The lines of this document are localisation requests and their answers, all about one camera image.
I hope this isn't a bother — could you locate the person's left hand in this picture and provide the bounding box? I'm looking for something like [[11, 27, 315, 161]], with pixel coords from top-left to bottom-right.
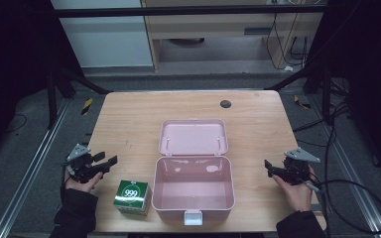
[[63, 168, 104, 194]]

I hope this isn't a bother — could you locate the white cabinet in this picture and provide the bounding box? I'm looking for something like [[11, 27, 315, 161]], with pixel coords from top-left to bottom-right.
[[51, 0, 154, 69]]

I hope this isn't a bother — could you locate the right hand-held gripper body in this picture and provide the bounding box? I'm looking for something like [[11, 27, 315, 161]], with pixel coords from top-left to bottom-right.
[[277, 147, 321, 186]]

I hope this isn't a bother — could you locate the pink storage box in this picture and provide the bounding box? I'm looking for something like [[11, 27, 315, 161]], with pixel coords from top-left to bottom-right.
[[151, 118, 236, 227]]

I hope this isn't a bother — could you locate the black cable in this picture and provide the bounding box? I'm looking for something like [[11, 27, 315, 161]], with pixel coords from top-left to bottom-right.
[[292, 102, 381, 235]]

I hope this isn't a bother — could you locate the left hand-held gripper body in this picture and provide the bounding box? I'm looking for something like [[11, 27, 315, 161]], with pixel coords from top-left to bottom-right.
[[62, 143, 104, 184]]

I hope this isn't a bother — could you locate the wooden desk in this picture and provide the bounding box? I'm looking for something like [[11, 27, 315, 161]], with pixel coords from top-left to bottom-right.
[[141, 0, 325, 71]]

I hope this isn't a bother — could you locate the green and white box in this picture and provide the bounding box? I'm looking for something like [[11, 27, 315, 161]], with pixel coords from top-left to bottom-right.
[[113, 179, 153, 217]]

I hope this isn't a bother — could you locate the aluminium rail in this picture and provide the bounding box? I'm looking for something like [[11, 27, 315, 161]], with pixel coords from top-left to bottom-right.
[[311, 95, 381, 238], [0, 98, 71, 238]]

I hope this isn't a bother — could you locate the person's right hand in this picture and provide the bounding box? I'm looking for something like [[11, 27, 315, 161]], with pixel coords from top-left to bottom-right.
[[271, 165, 316, 212]]

